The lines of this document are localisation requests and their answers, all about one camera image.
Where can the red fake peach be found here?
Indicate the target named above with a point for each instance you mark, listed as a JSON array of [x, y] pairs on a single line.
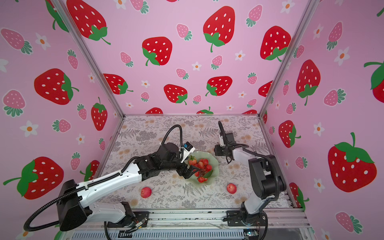
[[146, 192]]

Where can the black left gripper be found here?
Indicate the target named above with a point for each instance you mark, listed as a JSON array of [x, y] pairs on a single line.
[[189, 172]]

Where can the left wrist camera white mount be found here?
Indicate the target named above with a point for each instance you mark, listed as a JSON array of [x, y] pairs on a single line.
[[188, 148]]

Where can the left aluminium corner post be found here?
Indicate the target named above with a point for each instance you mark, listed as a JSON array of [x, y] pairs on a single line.
[[78, 38]]

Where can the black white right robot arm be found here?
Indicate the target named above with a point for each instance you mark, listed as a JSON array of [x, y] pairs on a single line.
[[266, 179]]

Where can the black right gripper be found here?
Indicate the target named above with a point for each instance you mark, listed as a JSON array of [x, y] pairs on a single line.
[[217, 150]]

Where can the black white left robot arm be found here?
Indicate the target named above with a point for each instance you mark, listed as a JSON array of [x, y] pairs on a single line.
[[79, 201]]

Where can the fake strawberry bunch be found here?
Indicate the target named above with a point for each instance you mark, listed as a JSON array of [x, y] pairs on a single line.
[[205, 166]]

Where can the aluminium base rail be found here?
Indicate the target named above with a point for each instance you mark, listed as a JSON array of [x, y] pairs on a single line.
[[196, 224]]

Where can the light green fruit bowl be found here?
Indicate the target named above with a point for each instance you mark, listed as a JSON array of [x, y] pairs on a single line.
[[213, 161]]

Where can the red yellow fake apple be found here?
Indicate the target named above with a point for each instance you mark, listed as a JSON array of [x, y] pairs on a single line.
[[231, 188]]

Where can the aluminium corner frame post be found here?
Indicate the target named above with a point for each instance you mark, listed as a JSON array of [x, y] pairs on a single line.
[[296, 38]]

